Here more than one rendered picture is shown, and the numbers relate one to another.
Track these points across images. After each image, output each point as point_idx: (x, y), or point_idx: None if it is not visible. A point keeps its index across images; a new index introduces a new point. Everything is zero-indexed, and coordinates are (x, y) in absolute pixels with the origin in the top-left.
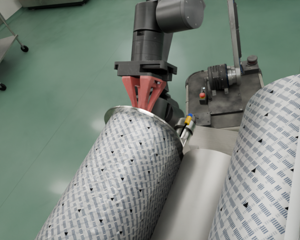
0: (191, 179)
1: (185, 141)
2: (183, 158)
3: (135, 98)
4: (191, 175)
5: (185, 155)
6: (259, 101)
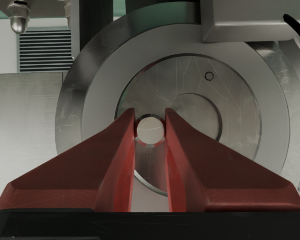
0: None
1: None
2: (292, 58)
3: (129, 201)
4: None
5: (298, 54)
6: None
